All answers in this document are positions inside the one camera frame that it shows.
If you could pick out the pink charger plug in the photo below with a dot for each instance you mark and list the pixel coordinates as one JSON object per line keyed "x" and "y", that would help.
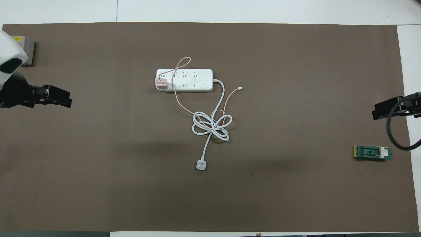
{"x": 161, "y": 84}

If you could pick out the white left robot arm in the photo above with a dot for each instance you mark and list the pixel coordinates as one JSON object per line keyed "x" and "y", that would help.
{"x": 11, "y": 46}

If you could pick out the brown table mat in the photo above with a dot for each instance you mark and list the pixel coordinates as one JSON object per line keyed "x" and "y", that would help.
{"x": 131, "y": 164}

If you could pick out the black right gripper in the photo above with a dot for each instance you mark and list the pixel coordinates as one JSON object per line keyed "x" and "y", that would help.
{"x": 409, "y": 107}

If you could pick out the green knife switch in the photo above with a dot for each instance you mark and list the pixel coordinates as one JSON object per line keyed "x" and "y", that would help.
{"x": 370, "y": 152}

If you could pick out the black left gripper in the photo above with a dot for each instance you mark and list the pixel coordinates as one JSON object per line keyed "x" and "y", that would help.
{"x": 16, "y": 93}

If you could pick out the grey push button box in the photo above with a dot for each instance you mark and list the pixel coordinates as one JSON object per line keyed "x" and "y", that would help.
{"x": 28, "y": 49}

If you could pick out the white power strip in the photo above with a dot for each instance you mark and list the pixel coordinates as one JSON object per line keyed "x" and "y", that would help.
{"x": 190, "y": 80}

